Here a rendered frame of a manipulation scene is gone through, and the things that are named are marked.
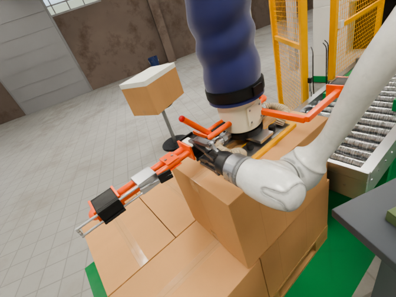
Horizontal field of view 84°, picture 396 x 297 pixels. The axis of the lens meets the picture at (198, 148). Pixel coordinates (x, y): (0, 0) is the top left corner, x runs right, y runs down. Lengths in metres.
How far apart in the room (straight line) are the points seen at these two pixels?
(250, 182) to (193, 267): 0.68
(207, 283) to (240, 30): 0.97
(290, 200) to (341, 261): 1.24
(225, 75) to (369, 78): 0.42
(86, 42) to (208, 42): 8.65
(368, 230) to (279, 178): 0.49
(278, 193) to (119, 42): 8.94
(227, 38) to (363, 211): 0.76
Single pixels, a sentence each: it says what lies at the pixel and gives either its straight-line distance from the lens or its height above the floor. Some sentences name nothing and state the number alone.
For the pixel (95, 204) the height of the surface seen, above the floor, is 1.12.
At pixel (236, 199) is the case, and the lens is 0.75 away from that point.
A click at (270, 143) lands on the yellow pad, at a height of 0.99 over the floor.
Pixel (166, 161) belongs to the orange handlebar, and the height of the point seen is 1.11.
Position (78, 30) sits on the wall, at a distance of 9.35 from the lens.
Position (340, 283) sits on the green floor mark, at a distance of 1.69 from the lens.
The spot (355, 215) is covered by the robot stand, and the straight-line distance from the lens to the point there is 1.00.
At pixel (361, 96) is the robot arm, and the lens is 0.52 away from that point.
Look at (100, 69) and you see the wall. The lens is 9.38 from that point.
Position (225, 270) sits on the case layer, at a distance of 1.11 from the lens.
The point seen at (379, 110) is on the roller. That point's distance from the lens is 2.06.
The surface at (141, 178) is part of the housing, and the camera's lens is 0.73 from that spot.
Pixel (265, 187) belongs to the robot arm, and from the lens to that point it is 0.54.
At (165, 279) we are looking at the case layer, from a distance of 1.18.
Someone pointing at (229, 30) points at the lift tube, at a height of 1.42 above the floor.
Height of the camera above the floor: 1.51
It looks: 32 degrees down
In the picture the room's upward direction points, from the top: 19 degrees counter-clockwise
